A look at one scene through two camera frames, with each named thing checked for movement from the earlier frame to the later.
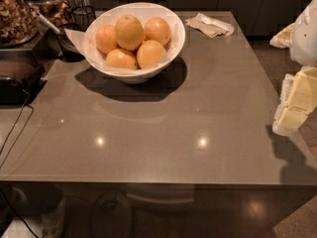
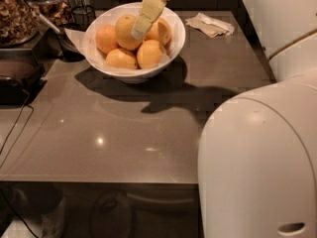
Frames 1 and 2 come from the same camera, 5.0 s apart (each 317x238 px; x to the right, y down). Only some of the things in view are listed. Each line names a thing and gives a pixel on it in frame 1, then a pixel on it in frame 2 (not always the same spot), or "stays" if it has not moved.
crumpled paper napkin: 210,26 stays
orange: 106,38 stays
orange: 129,32 stays
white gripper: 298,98 → 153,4
